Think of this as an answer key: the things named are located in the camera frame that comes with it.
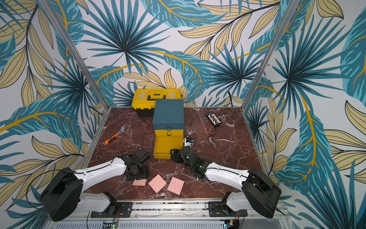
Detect pink sticky note pad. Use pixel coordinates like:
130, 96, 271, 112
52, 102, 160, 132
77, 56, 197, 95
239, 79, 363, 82
148, 174, 166, 194
132, 179, 147, 187
167, 177, 185, 195

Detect yellow bottom drawer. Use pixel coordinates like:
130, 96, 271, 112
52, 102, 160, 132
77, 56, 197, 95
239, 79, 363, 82
153, 135, 184, 159

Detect yellow drawer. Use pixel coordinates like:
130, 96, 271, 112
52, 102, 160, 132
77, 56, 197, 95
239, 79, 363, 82
155, 130, 184, 136
153, 135, 184, 159

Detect teal top drawer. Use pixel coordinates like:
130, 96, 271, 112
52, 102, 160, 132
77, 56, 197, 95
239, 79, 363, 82
153, 120, 184, 130

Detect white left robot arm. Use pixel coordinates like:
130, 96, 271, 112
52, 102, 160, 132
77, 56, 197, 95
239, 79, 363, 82
40, 149, 151, 222

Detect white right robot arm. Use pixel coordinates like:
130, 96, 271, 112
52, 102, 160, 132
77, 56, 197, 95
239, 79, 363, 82
170, 146, 282, 219

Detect teal drawer cabinet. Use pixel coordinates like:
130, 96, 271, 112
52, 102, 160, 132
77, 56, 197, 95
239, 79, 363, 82
152, 99, 185, 136

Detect adjustable wrench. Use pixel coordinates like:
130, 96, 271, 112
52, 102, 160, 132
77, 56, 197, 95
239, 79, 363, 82
102, 126, 126, 146

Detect black battery holder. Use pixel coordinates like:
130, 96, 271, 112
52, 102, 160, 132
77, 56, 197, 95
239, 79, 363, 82
206, 112, 222, 127

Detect yellow black toolbox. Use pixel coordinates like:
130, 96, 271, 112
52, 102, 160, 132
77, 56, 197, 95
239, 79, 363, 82
132, 89, 182, 118

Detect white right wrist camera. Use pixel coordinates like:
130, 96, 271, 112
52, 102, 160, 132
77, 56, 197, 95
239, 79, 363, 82
184, 136, 194, 147

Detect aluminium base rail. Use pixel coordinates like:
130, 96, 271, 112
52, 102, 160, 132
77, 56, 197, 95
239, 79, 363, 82
43, 198, 295, 229

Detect left aluminium corner post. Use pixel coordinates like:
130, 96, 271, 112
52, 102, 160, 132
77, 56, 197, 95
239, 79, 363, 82
39, 0, 109, 110

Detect aluminium corner post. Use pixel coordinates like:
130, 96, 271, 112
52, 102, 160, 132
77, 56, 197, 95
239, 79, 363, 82
39, 0, 109, 110
241, 0, 300, 113

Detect right aluminium corner post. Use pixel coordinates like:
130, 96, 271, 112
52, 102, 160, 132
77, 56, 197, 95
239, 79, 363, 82
241, 0, 300, 113

